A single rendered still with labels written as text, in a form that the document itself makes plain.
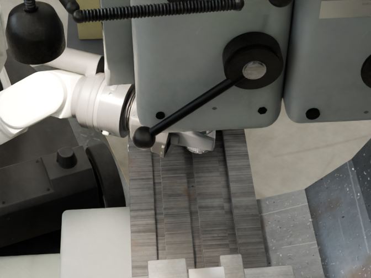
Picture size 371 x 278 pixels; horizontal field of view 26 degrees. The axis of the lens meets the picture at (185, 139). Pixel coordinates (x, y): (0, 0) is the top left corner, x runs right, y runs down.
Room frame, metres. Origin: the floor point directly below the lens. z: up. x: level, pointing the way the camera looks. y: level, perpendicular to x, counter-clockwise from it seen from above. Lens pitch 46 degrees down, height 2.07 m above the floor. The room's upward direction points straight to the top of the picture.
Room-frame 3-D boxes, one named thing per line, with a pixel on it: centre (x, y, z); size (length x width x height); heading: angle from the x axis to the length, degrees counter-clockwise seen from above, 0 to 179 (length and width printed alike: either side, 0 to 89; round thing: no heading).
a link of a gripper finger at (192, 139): (0.81, -0.01, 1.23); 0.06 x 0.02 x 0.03; 71
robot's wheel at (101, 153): (1.37, 0.21, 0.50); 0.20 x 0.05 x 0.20; 22
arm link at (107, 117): (0.86, 0.07, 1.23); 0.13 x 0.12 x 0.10; 161
